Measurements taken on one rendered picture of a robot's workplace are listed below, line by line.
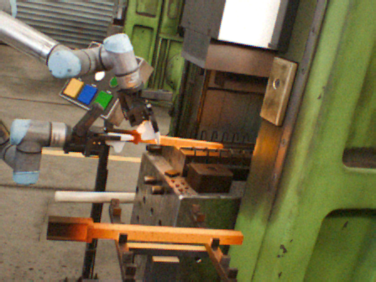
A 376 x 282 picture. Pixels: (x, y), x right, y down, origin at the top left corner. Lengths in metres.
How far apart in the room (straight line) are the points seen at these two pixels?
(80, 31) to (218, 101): 7.71
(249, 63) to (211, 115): 0.36
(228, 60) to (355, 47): 0.43
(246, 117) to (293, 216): 0.70
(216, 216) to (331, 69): 0.58
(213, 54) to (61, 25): 8.02
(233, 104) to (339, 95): 0.70
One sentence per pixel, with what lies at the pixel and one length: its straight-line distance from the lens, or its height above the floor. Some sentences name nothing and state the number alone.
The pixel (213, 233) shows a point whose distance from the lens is 1.10.
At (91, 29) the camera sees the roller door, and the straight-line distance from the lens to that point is 9.42.
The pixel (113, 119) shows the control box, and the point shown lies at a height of 0.95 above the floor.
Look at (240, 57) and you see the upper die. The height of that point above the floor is 1.32.
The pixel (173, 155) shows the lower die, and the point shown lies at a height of 0.95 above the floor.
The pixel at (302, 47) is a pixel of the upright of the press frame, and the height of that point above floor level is 1.40.
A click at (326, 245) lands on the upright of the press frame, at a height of 0.86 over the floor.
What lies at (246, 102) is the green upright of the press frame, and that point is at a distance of 1.86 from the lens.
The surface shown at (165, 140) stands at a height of 1.01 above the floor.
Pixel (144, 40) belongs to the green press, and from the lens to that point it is 6.39.
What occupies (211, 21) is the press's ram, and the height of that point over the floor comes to 1.41.
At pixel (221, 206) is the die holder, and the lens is 1.47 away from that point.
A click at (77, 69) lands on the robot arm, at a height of 1.22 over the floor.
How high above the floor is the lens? 1.46
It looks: 17 degrees down
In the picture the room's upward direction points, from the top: 12 degrees clockwise
